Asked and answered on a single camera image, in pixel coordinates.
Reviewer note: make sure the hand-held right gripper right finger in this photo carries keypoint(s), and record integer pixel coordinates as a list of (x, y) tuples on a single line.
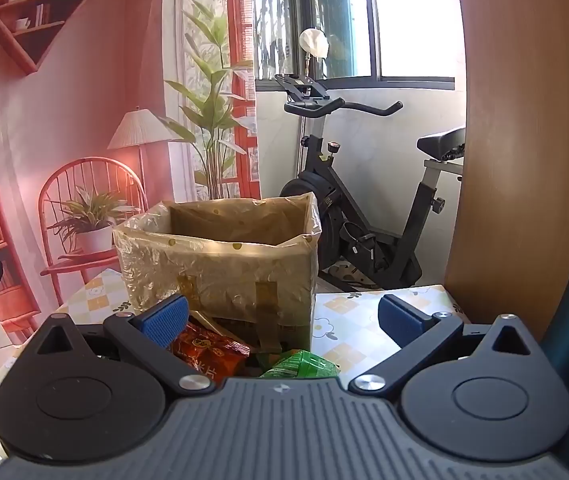
[(402, 317)]

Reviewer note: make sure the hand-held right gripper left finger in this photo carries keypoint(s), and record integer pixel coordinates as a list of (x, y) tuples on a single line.
[(164, 320)]

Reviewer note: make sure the red snack packet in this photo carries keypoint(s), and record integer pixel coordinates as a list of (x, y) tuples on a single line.
[(209, 355)]

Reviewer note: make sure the plastic-lined cardboard box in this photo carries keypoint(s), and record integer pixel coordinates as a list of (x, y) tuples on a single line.
[(244, 270)]

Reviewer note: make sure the green snack packet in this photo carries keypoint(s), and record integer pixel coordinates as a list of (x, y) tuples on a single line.
[(299, 365)]

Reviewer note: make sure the patterned floor mat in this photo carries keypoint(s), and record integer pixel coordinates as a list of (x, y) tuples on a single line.
[(349, 275)]

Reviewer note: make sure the black exercise bike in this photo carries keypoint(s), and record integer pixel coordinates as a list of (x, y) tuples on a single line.
[(324, 195)]

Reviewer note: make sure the wooden board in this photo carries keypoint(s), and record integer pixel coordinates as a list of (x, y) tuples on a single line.
[(514, 160)]

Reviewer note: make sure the white cap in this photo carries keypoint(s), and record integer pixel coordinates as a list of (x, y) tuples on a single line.
[(313, 42)]

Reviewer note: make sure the dark framed window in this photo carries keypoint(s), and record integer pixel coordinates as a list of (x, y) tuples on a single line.
[(344, 20)]

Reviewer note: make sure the pink room wall poster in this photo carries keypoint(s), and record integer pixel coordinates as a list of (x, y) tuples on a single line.
[(64, 110)]

